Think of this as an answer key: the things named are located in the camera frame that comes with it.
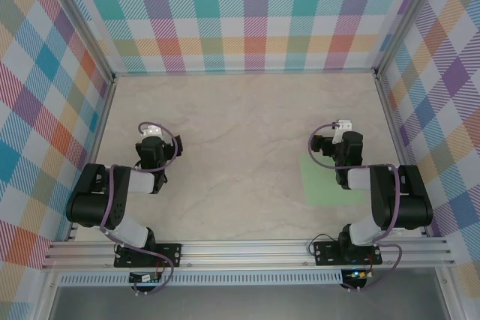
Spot aluminium mounting rail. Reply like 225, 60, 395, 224
40, 239, 457, 271

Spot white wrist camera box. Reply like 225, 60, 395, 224
141, 124, 163, 138
334, 119, 354, 145

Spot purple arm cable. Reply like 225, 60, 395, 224
307, 121, 403, 293
99, 121, 180, 297

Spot black left controller board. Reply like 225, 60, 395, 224
128, 271, 163, 284

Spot aluminium frame post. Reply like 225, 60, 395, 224
373, 0, 447, 77
43, 0, 117, 83

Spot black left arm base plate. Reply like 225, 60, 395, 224
113, 243, 183, 268

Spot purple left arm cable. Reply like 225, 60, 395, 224
99, 121, 180, 297

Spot red and black wires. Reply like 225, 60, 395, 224
364, 251, 377, 277
154, 254, 169, 280

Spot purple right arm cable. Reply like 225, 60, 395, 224
307, 121, 403, 293

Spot light green paper sheet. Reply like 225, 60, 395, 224
299, 155, 371, 208

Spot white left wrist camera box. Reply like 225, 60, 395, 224
141, 124, 163, 138

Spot aluminium side floor rail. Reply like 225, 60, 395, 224
374, 70, 431, 238
65, 76, 118, 242

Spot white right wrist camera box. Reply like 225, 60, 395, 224
334, 119, 354, 145

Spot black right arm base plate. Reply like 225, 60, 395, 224
313, 241, 383, 267

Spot slotted grey cable duct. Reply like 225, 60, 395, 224
58, 269, 344, 286

